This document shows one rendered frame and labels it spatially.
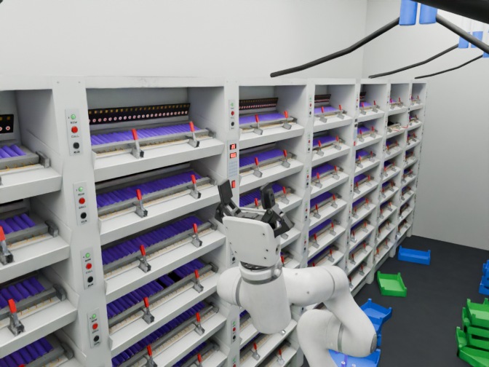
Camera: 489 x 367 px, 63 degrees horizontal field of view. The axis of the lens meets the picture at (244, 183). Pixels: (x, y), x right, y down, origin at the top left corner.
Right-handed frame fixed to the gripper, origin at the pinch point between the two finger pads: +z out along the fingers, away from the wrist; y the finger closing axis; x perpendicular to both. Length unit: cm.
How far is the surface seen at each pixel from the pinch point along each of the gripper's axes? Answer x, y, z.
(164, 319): 18, 63, -69
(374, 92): 276, 62, -52
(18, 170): -8, 64, 3
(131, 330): 5, 65, -63
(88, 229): 2, 60, -20
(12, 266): -20, 61, -18
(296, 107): 139, 61, -24
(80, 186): 4, 59, -7
